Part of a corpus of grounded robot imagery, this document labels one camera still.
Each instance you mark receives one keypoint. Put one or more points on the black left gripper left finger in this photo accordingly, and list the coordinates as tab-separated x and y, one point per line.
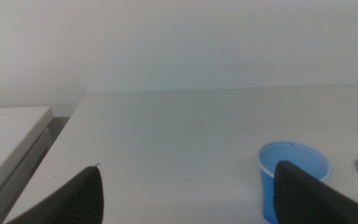
79	199

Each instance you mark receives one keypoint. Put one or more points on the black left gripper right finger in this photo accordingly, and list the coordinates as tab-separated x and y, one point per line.
303	199

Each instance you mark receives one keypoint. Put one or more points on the blue plastic cup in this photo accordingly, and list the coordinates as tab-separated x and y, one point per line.
294	155

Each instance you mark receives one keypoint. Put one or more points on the white side table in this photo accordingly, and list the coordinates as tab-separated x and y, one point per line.
2	137

